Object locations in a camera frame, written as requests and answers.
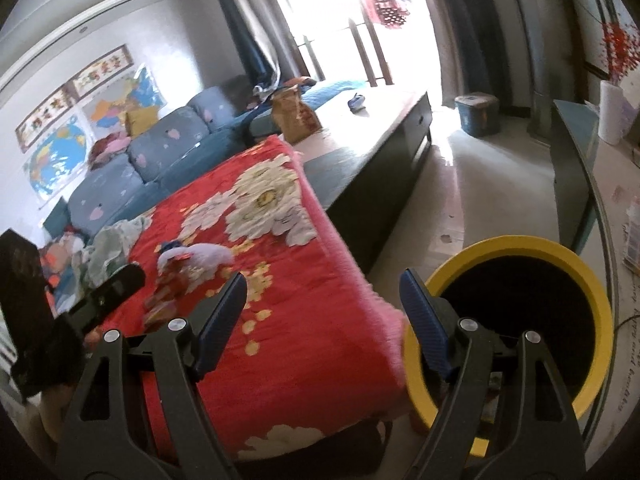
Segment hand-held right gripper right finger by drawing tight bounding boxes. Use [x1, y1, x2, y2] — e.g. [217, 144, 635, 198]
[398, 267, 587, 480]

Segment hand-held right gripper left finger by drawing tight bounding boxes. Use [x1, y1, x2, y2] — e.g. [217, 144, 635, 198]
[57, 271, 249, 480]

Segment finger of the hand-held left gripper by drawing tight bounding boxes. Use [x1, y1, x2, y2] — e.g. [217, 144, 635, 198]
[65, 262, 147, 333]

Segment orange snack wrapper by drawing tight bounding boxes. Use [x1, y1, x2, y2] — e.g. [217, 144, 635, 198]
[142, 272, 188, 328]

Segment white and blue plastic bag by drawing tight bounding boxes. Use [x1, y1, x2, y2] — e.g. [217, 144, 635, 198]
[159, 240, 235, 281]

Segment yellow rimmed waste bin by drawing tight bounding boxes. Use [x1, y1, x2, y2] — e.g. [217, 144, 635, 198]
[402, 236, 615, 461]

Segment crumpled light cloth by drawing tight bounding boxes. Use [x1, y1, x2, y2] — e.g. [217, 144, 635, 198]
[85, 215, 153, 286]

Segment pink and white plush toy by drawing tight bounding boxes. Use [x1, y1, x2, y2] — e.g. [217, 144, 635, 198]
[40, 235, 88, 301]

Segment teal cushion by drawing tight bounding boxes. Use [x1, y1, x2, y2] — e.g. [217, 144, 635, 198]
[44, 196, 71, 236]

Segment red floral blanket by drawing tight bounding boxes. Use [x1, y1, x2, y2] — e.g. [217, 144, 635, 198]
[82, 135, 408, 466]

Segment pink plush toys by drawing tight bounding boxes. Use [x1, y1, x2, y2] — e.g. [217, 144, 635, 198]
[89, 130, 132, 168]

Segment blue floral sofa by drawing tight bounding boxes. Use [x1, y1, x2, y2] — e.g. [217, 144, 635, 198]
[45, 79, 368, 241]

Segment world map poster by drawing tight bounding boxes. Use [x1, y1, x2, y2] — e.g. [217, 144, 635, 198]
[22, 112, 93, 206]

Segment yellow pillow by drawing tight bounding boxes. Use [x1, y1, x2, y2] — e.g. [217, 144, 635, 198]
[125, 107, 161, 138]

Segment dark coffee table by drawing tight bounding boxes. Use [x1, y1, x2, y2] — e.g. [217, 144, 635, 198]
[290, 87, 433, 276]

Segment framed embroidery picture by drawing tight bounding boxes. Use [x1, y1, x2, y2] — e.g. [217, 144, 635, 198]
[67, 45, 133, 98]
[15, 82, 78, 153]

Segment country map poster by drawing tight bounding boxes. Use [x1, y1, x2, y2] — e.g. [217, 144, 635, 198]
[82, 64, 168, 131]

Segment blue storage box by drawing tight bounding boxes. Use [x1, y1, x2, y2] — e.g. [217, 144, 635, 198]
[454, 91, 501, 137]

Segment brown paper bag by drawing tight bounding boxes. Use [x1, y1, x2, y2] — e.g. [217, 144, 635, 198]
[270, 85, 323, 145]

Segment glass top tv cabinet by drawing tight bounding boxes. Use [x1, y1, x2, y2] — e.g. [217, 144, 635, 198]
[550, 99, 640, 441]

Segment brown sofa cushion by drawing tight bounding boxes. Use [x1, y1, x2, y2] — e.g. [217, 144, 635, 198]
[220, 74, 256, 111]

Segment white vase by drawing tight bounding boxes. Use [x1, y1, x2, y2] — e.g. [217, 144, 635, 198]
[597, 80, 632, 145]

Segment dark blue curtain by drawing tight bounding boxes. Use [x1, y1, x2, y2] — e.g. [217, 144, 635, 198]
[207, 0, 281, 91]

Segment grey curtain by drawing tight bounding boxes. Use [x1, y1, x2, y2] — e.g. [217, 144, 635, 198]
[420, 0, 531, 111]

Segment brown framed glass door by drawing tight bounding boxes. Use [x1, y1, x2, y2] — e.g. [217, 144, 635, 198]
[250, 0, 436, 91]

